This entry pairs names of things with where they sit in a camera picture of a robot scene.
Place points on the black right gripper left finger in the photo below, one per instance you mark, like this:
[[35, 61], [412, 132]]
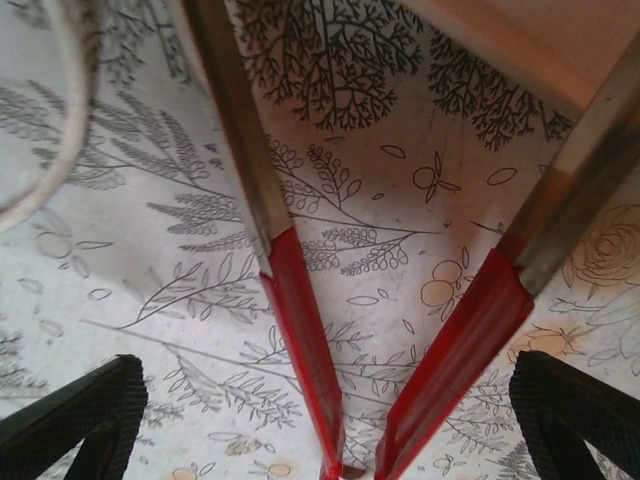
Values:
[[60, 430]]

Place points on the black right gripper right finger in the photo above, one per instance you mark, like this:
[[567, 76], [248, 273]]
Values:
[[575, 410]]

